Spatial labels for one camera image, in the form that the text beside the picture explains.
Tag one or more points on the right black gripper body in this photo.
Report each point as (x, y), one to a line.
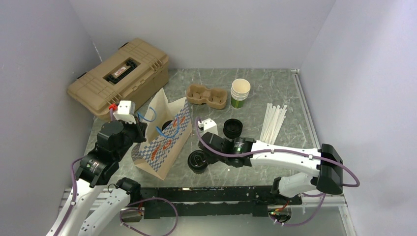
(215, 159)

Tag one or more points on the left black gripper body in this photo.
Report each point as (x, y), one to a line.
(133, 133)

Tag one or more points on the white paper coffee cup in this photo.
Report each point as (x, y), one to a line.
(199, 171)

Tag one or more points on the blue checkered paper bag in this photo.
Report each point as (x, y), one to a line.
(157, 154)

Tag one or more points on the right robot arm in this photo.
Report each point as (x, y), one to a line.
(317, 168)

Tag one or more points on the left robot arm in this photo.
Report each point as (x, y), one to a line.
(92, 176)

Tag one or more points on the stack of black lids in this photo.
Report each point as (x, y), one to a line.
(232, 128)

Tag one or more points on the brown cardboard cup carrier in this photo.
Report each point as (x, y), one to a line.
(215, 98)

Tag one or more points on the bundle of white straws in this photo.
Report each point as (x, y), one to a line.
(273, 120)

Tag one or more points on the stack of paper cups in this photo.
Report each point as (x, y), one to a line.
(240, 89)

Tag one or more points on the tan plastic toolbox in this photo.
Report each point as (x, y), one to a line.
(135, 72)

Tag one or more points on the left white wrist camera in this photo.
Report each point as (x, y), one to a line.
(124, 111)

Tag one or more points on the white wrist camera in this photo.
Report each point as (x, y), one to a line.
(207, 126)
(124, 111)

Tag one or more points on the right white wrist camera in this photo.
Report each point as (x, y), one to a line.
(207, 126)

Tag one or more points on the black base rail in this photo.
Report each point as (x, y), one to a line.
(158, 202)

